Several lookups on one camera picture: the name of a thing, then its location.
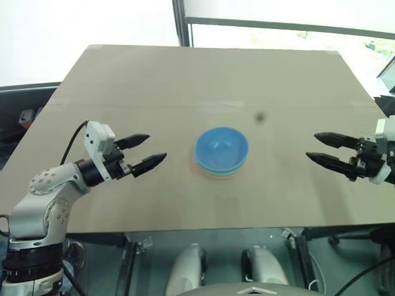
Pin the silver left robot leg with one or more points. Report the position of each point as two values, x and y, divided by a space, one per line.
186 268

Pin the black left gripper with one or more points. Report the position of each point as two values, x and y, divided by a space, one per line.
114 163

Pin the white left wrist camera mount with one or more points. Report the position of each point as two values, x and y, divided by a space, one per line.
98 138

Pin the green plastic bowl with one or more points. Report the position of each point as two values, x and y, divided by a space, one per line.
228 173

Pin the silver right robot leg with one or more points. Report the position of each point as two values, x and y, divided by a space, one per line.
265 268

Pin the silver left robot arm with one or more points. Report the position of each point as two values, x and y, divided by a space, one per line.
40 203

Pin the silver robot leg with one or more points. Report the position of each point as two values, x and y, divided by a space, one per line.
265 268
186 268

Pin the grey robot torso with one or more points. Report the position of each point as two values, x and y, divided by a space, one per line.
247 291

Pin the dark monitor with bright screen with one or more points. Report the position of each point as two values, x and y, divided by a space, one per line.
389 75

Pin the blue plastic bowl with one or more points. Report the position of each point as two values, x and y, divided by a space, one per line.
220 148

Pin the black side desk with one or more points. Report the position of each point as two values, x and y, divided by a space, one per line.
18 101

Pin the dark window frame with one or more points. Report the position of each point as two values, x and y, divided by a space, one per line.
182 21

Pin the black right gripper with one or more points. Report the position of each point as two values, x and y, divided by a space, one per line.
367 160

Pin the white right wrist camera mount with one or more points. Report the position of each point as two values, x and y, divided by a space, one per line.
384 135

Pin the black table leg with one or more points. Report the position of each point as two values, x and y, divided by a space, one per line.
129 265
297 259

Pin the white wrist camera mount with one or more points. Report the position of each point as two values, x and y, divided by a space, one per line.
98 138
384 135

